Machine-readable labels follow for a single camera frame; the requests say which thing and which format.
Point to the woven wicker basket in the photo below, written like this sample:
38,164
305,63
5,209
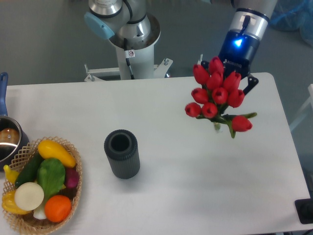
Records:
27,224

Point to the orange fruit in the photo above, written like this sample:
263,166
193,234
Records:
57,208

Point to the yellow squash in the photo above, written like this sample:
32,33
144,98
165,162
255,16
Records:
50,149

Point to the blue plastic bag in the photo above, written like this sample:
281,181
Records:
294,15

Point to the dark green cucumber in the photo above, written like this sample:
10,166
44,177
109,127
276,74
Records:
29,171

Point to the blue handled saucepan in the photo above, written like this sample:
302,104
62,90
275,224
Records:
12,137

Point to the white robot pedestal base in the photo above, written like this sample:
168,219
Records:
135,50

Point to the white round onion slice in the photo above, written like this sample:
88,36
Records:
29,196

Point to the yellow bell pepper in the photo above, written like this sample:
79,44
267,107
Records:
9,205

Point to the purple red onion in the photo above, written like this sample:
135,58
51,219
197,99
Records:
71,178

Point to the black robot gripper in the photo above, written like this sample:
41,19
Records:
237,54

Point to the dark grey ribbed vase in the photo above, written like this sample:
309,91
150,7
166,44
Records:
121,148

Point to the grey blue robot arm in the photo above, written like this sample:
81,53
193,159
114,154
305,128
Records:
251,17

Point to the green lettuce leaf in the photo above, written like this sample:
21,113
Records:
51,177

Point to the black device at table edge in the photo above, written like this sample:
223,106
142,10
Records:
304,208

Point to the red tulip bouquet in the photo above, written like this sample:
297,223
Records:
216,94

